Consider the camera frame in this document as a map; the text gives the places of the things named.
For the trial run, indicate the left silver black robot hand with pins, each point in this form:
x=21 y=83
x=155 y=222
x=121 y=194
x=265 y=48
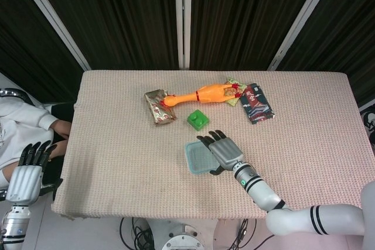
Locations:
x=25 y=182

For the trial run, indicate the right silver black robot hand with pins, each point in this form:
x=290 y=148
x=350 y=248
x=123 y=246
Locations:
x=227 y=152

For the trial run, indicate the grey round robot base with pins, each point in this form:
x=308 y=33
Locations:
x=181 y=239

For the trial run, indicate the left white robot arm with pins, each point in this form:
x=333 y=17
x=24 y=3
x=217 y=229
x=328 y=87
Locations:
x=14 y=226

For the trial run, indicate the clear plastic food container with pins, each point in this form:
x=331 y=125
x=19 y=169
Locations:
x=202 y=174

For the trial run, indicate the green plastic building block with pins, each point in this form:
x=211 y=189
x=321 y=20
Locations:
x=197 y=119

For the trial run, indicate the green printed snack packet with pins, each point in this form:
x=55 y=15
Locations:
x=234 y=103

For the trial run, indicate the dark blue printed snack packet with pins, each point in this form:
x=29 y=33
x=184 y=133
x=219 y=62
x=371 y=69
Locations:
x=257 y=106

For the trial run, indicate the person in white hoodie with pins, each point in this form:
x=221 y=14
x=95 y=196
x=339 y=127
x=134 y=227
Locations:
x=17 y=124

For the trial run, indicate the orange rubber chicken toy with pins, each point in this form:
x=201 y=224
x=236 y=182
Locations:
x=211 y=93

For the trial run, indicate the gold foil snack packet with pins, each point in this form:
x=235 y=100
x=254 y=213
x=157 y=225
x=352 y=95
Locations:
x=158 y=115

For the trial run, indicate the beige waffle-weave tablecloth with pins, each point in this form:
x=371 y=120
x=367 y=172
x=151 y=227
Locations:
x=117 y=159

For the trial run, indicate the black pleated curtain panel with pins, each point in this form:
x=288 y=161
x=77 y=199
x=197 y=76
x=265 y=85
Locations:
x=240 y=13
x=345 y=33
x=117 y=13
x=20 y=42

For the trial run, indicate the black white printed sign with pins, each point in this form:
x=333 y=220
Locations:
x=368 y=121

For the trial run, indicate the chrome chair frame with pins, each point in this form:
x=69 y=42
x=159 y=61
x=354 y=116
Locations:
x=13 y=93

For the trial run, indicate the white metal frame post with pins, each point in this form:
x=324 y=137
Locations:
x=301 y=18
x=183 y=13
x=52 y=15

